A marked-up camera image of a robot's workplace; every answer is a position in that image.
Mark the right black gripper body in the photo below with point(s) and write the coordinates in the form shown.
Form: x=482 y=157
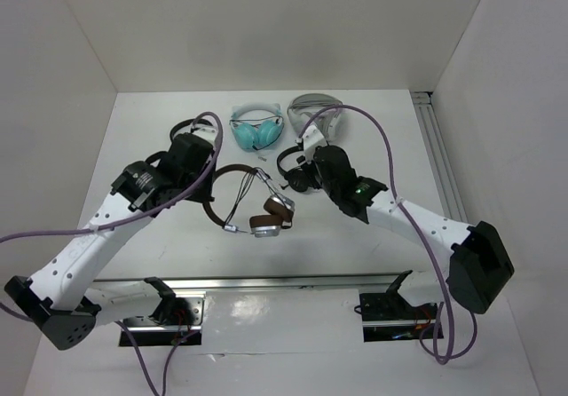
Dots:
x=333 y=192

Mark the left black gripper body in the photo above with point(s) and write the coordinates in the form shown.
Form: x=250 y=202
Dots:
x=202 y=193

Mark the brown leather headphones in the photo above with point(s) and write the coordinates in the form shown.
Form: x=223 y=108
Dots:
x=279 y=210

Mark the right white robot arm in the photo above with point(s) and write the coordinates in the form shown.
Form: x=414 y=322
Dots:
x=470 y=262

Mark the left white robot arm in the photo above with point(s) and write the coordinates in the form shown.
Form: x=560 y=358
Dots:
x=60 y=298

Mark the small black headphones left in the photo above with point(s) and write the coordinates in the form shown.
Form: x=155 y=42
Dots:
x=188 y=124

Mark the black headphones centre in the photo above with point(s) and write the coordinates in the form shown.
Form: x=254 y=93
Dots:
x=302 y=177

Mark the teal cat ear headphones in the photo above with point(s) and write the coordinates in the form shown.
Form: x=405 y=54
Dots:
x=257 y=133

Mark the white grey gaming headset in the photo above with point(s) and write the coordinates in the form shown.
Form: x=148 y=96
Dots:
x=315 y=105

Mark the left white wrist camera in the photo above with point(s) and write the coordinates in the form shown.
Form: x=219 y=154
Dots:
x=205 y=132

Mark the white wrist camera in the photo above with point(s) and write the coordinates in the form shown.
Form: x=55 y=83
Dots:
x=311 y=139
x=205 y=132

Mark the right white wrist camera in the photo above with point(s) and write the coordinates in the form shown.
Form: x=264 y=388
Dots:
x=311 y=139

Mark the right side aluminium rail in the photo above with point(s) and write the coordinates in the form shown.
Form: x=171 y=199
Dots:
x=439 y=160

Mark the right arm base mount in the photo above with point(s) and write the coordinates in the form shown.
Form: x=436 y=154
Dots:
x=387 y=317

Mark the aluminium table rail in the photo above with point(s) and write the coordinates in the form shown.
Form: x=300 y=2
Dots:
x=373 y=281

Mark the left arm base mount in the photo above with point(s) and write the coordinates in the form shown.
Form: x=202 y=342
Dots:
x=183 y=323

